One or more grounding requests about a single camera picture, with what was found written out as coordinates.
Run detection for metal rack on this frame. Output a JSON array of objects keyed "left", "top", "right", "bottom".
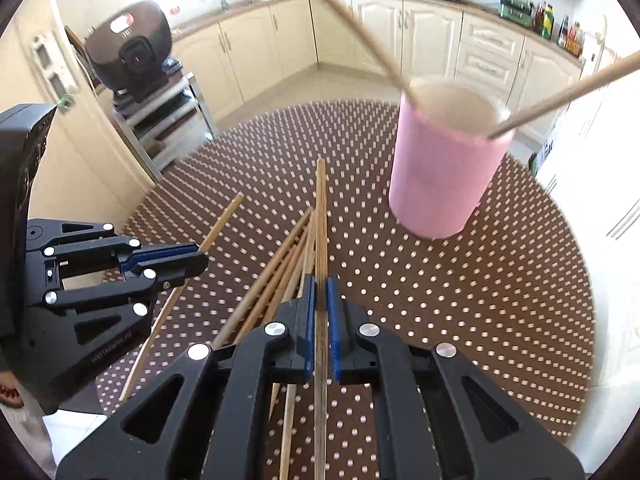
[{"left": 111, "top": 71, "right": 219, "bottom": 183}]

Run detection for long wooden chopstick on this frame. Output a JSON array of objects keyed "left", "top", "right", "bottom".
[
  {"left": 276, "top": 0, "right": 418, "bottom": 101},
  {"left": 119, "top": 193, "right": 245, "bottom": 403},
  {"left": 486, "top": 54, "right": 640, "bottom": 140}
]

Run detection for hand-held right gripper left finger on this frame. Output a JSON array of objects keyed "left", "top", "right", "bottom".
[{"left": 55, "top": 275, "right": 317, "bottom": 480}]

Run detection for green countertop appliance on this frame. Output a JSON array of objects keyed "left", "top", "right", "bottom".
[{"left": 499, "top": 0, "right": 535, "bottom": 20}]

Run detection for white door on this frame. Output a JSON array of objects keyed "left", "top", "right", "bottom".
[{"left": 535, "top": 10, "right": 640, "bottom": 471}]

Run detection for red sauce bottle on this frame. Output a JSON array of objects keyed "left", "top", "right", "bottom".
[{"left": 567, "top": 22, "right": 586, "bottom": 58}]

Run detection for brown polka dot tablecloth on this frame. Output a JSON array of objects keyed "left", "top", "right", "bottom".
[{"left": 95, "top": 100, "right": 597, "bottom": 480}]

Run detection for red patterned slipper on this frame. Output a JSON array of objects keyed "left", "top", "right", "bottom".
[{"left": 0, "top": 370, "right": 26, "bottom": 409}]

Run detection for metal door strike plate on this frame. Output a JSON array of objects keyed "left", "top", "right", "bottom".
[{"left": 31, "top": 31, "right": 81, "bottom": 111}]

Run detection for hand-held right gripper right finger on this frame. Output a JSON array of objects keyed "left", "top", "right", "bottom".
[{"left": 327, "top": 275, "right": 586, "bottom": 480}]

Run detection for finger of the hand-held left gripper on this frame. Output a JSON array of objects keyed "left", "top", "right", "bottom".
[
  {"left": 44, "top": 251, "right": 210, "bottom": 357},
  {"left": 27, "top": 219, "right": 200, "bottom": 273}
]

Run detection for cream lower kitchen cabinets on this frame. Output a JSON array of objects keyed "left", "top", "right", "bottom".
[{"left": 167, "top": 0, "right": 586, "bottom": 133}]

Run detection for pink cup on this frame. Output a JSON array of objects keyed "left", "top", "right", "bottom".
[{"left": 389, "top": 76, "right": 516, "bottom": 240}]

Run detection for black rice cooker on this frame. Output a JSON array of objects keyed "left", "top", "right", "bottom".
[{"left": 84, "top": 0, "right": 175, "bottom": 103}]

